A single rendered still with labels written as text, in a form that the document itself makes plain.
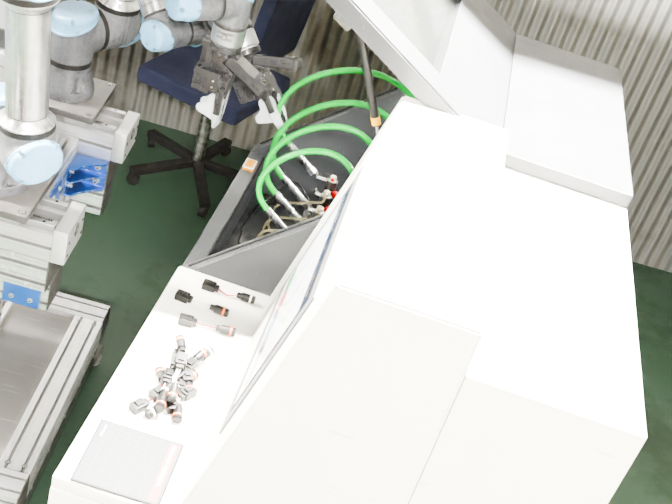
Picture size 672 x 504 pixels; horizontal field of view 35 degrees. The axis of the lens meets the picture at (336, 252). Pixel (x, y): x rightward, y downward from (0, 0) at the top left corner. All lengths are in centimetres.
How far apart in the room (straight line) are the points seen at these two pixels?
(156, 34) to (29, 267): 61
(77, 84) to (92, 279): 125
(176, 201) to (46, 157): 224
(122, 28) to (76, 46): 15
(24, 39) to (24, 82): 9
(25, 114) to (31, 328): 128
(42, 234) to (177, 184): 216
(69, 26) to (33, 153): 62
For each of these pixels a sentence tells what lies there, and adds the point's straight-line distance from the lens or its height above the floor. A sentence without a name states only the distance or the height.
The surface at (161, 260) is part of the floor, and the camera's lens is 410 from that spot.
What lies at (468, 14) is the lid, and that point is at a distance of 257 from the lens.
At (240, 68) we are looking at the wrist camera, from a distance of 239.
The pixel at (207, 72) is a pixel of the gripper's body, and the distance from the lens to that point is 240.
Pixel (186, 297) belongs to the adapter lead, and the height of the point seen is 100.
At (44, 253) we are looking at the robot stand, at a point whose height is 92.
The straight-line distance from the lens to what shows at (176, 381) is 209.
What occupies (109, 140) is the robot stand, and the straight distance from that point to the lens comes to 286.
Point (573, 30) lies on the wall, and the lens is 465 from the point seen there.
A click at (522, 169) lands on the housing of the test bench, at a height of 148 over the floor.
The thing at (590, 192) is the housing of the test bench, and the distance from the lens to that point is 218.
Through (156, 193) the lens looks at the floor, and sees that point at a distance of 448.
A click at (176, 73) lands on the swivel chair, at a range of 428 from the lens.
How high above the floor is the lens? 240
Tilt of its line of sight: 33 degrees down
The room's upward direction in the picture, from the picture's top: 18 degrees clockwise
